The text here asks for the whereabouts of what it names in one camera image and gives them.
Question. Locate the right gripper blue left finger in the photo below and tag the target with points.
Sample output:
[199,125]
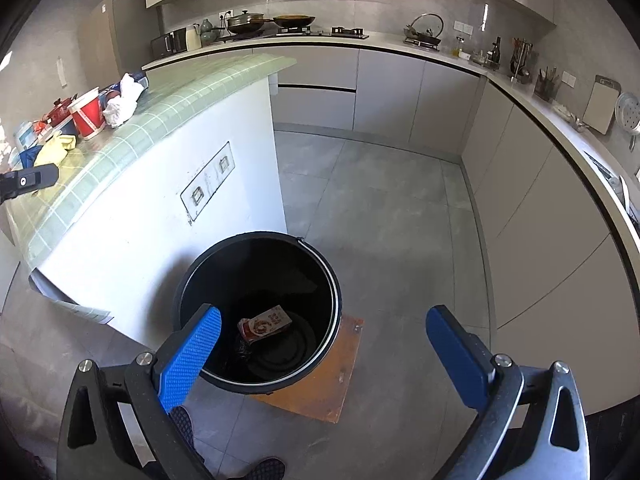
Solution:
[158,382]

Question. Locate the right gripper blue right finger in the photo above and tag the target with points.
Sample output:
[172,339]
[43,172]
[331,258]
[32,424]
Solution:
[466,359]

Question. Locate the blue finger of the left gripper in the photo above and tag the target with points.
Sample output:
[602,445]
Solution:
[19,182]

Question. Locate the black trash bucket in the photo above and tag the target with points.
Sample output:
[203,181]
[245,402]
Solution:
[245,275]

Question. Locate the yellow cloth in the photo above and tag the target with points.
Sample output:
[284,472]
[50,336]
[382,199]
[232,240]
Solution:
[55,150]

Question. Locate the red enamel pot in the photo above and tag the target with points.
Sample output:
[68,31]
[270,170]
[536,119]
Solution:
[59,111]

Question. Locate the red paper cup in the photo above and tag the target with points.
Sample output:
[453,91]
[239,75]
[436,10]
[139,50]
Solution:
[87,114]

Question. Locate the white crumpled tissue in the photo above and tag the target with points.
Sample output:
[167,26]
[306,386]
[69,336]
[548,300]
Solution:
[121,101]

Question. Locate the black shoe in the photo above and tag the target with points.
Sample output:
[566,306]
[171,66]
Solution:
[271,468]

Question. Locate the wooden stool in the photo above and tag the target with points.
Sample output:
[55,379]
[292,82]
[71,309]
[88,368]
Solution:
[321,395]

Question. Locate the beige refrigerator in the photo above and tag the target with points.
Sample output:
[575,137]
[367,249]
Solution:
[115,38]

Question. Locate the green checkered tablecloth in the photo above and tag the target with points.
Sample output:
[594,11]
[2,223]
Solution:
[177,93]

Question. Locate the black microwave oven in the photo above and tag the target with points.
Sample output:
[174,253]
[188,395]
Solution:
[169,44]

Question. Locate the white kettle jug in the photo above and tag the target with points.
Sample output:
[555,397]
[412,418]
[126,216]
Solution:
[193,37]

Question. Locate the lidded wok on stove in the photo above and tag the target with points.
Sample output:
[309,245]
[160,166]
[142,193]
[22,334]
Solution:
[247,23]

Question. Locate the white cutting board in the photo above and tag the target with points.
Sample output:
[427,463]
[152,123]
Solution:
[601,104]

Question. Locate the black frying pan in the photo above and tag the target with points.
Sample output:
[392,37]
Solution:
[293,21]

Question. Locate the gas stove top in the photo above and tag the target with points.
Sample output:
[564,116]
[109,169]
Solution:
[338,32]

